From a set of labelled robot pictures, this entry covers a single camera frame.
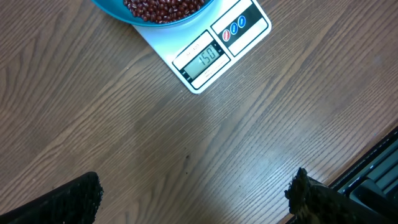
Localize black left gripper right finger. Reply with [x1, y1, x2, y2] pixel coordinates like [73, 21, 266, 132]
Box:
[284, 167, 392, 224]

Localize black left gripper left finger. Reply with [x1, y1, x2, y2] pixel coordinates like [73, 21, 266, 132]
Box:
[1, 172, 104, 224]

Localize white digital kitchen scale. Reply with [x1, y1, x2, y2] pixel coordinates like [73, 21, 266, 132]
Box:
[135, 0, 272, 94]

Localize red adzuki beans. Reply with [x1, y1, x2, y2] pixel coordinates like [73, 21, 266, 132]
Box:
[123, 0, 206, 24]

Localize blue metal bowl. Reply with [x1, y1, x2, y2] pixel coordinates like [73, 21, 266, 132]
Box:
[93, 0, 213, 27]

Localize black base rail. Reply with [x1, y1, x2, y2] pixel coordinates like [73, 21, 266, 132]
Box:
[314, 129, 397, 223]

